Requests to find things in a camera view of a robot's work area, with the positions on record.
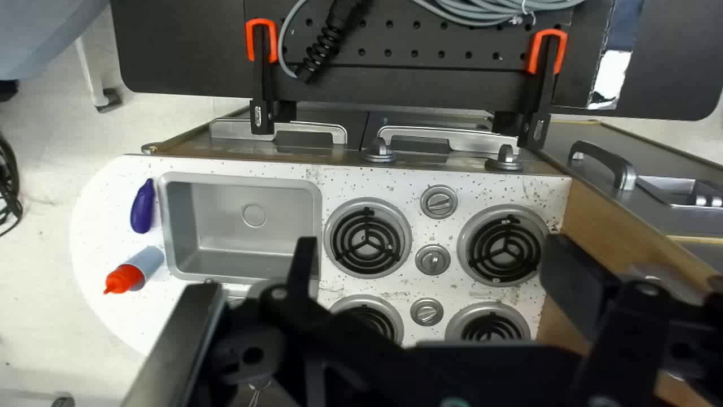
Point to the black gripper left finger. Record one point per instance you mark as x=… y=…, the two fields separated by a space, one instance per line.
x=306 y=268

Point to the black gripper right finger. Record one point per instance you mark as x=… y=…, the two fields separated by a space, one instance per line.
x=576 y=280

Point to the light fabric office chair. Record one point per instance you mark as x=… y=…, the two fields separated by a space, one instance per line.
x=38 y=30

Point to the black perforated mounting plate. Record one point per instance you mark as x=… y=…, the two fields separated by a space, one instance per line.
x=422 y=46

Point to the white metal leg with caster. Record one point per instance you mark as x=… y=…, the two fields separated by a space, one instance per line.
x=97 y=75

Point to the silver hex bolt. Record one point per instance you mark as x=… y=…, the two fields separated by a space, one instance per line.
x=507 y=157

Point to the grey toy sink basin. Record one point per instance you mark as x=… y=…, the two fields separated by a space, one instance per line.
x=241 y=228

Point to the black coil toy burner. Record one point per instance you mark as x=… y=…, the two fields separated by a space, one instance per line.
x=500 y=246
x=488 y=327
x=376 y=313
x=366 y=240

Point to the grey round stove knob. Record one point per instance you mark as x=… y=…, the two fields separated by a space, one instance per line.
x=433 y=261
x=440 y=202
x=427 y=310

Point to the small bottle with orange cap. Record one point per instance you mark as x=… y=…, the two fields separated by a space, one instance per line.
x=138 y=271

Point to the purple toy eggplant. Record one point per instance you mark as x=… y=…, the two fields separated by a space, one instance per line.
x=144 y=211

